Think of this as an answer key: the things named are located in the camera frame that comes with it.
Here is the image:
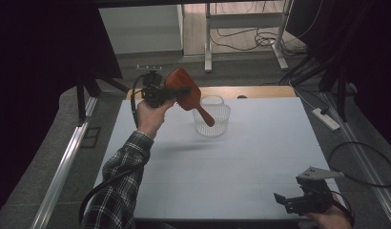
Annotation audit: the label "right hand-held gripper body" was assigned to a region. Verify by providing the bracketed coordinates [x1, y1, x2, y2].
[283, 166, 346, 215]

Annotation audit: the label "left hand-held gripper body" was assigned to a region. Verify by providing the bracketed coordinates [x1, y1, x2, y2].
[135, 64, 176, 109]

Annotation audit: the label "wooden hairbrush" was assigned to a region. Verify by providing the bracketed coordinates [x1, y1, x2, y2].
[164, 67, 216, 128]

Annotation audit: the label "white mesh basket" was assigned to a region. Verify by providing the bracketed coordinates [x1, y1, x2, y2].
[192, 94, 232, 138]

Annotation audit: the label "person's left hand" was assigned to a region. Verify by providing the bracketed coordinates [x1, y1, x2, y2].
[135, 98, 177, 139]

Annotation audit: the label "person's right hand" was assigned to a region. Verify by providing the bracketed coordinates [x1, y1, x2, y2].
[305, 194, 356, 229]

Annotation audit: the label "white panel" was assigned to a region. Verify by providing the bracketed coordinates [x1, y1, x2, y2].
[97, 4, 185, 55]

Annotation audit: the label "black stand legs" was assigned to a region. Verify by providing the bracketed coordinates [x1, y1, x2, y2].
[75, 75, 132, 126]

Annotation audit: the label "white power strip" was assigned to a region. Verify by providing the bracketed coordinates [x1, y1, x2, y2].
[311, 107, 341, 133]

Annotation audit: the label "black curtain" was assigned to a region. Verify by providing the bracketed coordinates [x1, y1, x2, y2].
[0, 0, 123, 222]
[284, 0, 391, 155]

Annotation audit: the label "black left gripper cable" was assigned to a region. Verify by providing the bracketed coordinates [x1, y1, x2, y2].
[78, 73, 146, 225]

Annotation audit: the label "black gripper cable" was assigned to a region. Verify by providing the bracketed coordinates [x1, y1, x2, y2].
[78, 73, 146, 225]
[326, 140, 391, 189]

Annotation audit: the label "white metal desk frame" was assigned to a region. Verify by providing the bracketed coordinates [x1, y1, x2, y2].
[204, 0, 295, 73]

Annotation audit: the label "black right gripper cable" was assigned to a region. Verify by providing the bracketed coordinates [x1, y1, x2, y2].
[326, 140, 391, 189]

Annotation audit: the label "aluminium rail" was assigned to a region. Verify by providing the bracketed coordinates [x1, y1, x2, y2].
[319, 91, 391, 227]
[30, 96, 99, 229]

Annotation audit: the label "tangle of floor cables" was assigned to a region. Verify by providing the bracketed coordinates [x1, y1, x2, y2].
[210, 26, 308, 57]

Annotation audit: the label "white power strip cable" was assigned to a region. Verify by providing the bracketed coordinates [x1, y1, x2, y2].
[288, 79, 319, 111]

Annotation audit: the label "black cable bundle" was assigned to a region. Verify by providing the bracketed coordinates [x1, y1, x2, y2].
[278, 52, 332, 88]

